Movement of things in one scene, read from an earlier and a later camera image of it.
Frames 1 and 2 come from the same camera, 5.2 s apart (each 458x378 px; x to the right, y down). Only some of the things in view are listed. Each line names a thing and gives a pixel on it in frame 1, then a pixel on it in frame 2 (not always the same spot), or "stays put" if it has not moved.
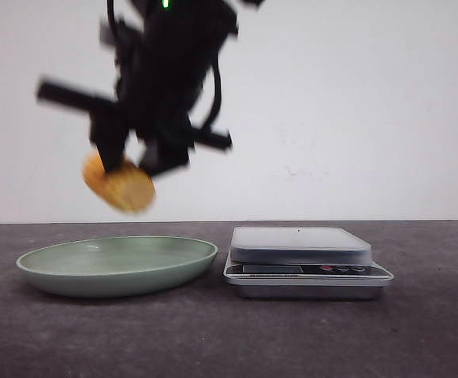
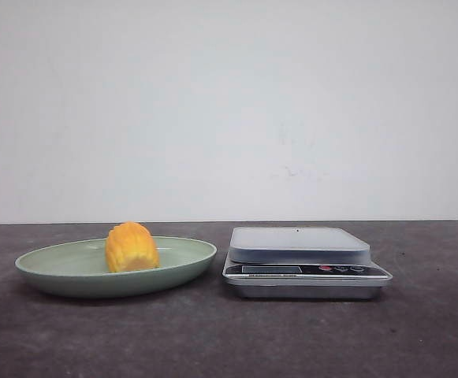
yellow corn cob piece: [125, 187] -> [130, 246]
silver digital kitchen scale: [303, 263] stays put
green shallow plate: [117, 266] stays put
